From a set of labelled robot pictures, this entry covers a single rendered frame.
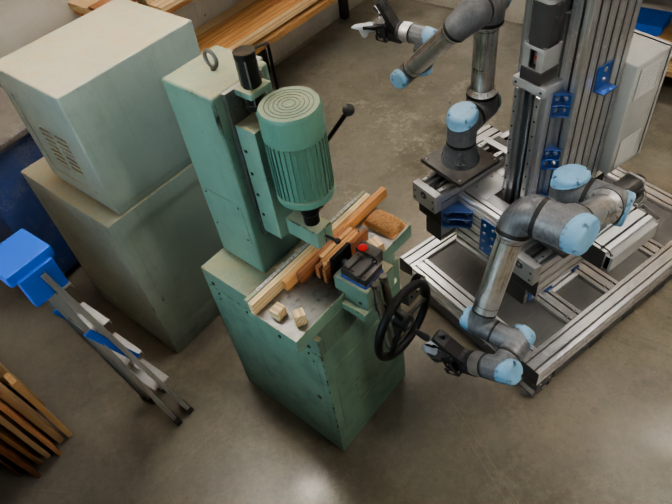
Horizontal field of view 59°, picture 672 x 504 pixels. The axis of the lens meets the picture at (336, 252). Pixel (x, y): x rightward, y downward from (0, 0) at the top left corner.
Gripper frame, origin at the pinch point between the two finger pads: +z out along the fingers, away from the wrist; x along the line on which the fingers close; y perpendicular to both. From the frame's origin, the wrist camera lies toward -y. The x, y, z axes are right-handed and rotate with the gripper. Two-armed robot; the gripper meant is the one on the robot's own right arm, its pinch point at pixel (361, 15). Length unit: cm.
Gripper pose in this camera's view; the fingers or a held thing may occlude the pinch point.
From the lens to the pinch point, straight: 260.6
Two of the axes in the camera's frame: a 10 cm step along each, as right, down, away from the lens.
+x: 6.1, -7.0, 3.7
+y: 2.0, 5.8, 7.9
